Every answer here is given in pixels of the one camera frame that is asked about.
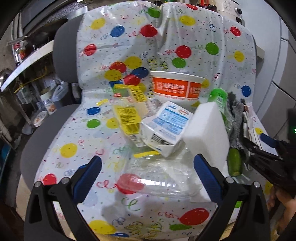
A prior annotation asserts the grey fluffy cloth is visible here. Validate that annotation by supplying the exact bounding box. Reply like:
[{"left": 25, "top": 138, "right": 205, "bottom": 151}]
[{"left": 225, "top": 92, "right": 244, "bottom": 149}]

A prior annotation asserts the white foam sponge block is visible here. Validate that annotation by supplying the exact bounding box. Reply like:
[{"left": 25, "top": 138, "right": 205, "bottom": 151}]
[{"left": 183, "top": 102, "right": 230, "bottom": 171}]

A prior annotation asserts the white paper receipt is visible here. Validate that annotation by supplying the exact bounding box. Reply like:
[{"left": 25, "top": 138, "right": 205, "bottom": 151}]
[{"left": 243, "top": 103, "right": 263, "bottom": 150}]

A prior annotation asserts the metal kitchen shelf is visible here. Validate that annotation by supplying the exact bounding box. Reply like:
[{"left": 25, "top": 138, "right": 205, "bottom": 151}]
[{"left": 1, "top": 40, "right": 54, "bottom": 92}]

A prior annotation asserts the person's right hand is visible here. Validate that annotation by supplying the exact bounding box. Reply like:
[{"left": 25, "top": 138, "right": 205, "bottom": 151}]
[{"left": 267, "top": 185, "right": 296, "bottom": 235}]

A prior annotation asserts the dark green bottle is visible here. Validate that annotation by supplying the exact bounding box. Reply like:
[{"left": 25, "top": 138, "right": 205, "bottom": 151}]
[{"left": 227, "top": 148, "right": 243, "bottom": 177}]

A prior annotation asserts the grey refrigerator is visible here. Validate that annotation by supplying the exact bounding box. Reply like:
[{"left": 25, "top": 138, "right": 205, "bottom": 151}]
[{"left": 238, "top": 1, "right": 295, "bottom": 140}]

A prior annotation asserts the clear plastic clamshell container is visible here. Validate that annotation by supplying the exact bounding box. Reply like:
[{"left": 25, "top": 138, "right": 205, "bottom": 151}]
[{"left": 115, "top": 145, "right": 202, "bottom": 198}]

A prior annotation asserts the blue white milk carton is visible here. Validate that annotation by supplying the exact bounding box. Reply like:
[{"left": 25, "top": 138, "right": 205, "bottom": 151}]
[{"left": 140, "top": 101, "right": 193, "bottom": 158}]

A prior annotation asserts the orange white paper noodle bowl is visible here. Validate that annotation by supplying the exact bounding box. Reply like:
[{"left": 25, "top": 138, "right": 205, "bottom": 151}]
[{"left": 150, "top": 71, "right": 205, "bottom": 104}]

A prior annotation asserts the yellow label plastic wrapper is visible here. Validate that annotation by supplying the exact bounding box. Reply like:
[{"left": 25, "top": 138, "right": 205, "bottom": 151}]
[{"left": 112, "top": 84, "right": 149, "bottom": 136}]

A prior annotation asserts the balloon print plastic sheet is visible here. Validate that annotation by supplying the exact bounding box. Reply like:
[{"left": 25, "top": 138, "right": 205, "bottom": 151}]
[{"left": 36, "top": 1, "right": 256, "bottom": 240}]

